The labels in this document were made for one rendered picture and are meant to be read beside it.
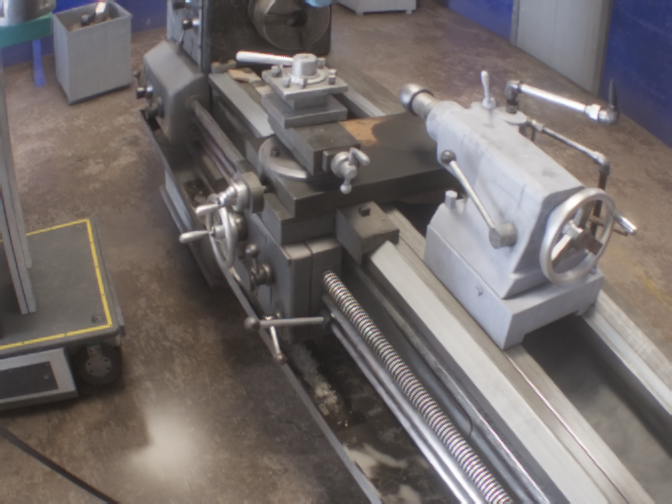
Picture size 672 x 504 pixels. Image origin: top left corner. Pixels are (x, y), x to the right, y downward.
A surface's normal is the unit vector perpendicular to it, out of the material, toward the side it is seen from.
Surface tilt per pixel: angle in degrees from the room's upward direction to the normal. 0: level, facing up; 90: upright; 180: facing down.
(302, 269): 90
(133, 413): 0
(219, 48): 90
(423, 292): 36
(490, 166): 82
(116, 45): 90
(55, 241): 0
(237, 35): 90
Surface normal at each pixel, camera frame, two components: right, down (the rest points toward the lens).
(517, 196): -0.89, 0.12
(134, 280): 0.03, -0.80
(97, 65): 0.51, 0.52
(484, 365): -0.51, -0.51
